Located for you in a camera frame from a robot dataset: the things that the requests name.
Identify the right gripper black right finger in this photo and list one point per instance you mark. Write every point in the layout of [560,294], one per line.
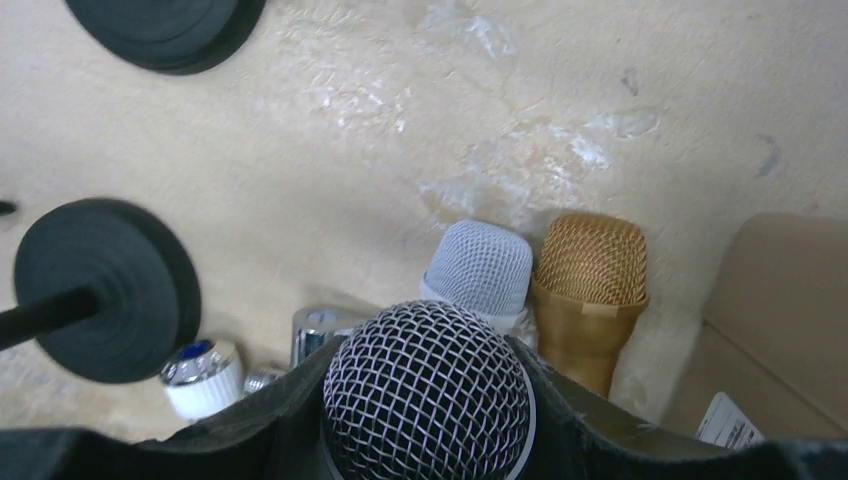
[581,435]

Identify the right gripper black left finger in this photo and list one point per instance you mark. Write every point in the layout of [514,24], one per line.
[274,433]

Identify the glitter silver microphone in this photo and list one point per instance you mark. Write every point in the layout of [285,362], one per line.
[427,390]

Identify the gold microphone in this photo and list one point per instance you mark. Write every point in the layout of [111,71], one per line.
[588,290]

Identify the white microphone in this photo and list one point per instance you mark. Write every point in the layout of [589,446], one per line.
[484,268]

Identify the black stand with clip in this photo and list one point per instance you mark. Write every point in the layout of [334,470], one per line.
[106,290]
[179,37]

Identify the white chrome faucet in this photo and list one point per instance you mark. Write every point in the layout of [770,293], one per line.
[207,376]

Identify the tan plastic case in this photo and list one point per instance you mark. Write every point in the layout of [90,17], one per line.
[771,357]

